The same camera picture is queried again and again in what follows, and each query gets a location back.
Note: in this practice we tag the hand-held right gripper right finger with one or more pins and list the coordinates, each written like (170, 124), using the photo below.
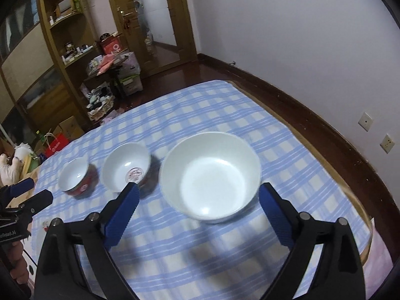
(276, 215)

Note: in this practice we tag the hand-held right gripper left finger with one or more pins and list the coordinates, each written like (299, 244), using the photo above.
(122, 215)

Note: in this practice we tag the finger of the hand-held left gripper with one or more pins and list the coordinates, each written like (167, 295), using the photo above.
(39, 201)
(22, 187)

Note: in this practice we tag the white cherry print plate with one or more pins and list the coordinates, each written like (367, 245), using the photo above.
(31, 256)

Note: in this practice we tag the wide red patterned bowl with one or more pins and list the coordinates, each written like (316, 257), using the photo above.
(75, 175)

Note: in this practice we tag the small red patterned bowl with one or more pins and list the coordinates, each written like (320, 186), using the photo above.
(122, 165)

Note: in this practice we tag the large white bowl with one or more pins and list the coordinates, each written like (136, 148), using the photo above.
(212, 178)

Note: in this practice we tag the person's left hand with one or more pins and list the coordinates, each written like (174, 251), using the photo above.
(20, 265)

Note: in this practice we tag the white pink plush doll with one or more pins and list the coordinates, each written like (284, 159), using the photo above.
(12, 168)

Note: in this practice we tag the green bottle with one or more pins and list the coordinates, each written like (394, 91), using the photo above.
(39, 137)

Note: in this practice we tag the red shopping bag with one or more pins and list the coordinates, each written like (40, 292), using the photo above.
(56, 145)

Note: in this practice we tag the flat cardboard box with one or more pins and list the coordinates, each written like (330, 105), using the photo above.
(72, 128)

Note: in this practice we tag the pink cloth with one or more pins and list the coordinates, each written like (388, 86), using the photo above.
(378, 250)

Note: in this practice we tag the blue plaid bed sheet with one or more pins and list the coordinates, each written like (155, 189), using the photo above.
(193, 112)

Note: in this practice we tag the wooden wardrobe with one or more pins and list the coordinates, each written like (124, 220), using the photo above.
(28, 50)

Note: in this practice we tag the white storage boxes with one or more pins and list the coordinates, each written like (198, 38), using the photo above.
(132, 78)

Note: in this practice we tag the small folding table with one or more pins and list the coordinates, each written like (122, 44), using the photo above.
(106, 75)

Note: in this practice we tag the pink packet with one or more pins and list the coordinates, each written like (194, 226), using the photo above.
(106, 64)

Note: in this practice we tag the red box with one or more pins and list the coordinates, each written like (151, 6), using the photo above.
(112, 46)

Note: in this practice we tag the wooden door with glass panel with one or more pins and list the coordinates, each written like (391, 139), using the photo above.
(115, 47)

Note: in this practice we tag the wooden bed frame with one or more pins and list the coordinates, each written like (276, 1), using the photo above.
(343, 178)

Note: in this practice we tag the beige wall socket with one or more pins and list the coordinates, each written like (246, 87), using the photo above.
(387, 143)
(365, 121)

